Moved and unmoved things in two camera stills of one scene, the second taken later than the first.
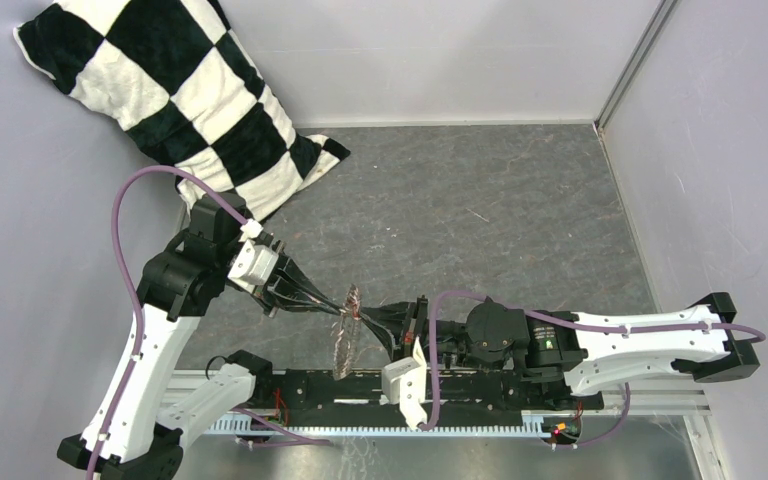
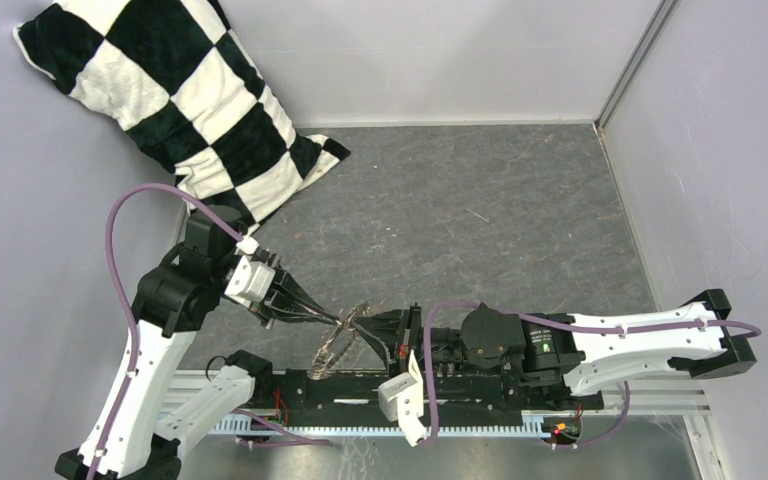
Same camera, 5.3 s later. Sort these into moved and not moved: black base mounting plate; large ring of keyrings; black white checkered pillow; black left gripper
Moved: black left gripper; large ring of keyrings
Not moved: black base mounting plate; black white checkered pillow
